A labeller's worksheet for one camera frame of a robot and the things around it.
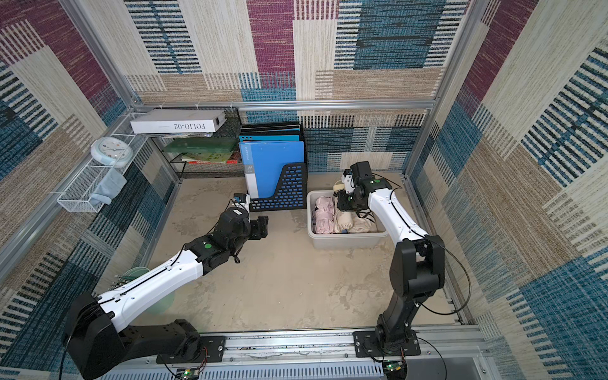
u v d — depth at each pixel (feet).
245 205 2.32
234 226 1.93
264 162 2.97
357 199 2.15
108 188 2.24
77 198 2.24
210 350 2.40
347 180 2.72
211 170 4.05
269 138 3.16
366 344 2.39
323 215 2.96
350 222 2.77
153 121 2.54
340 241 2.82
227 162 3.24
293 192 3.25
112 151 2.47
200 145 3.30
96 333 1.26
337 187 2.99
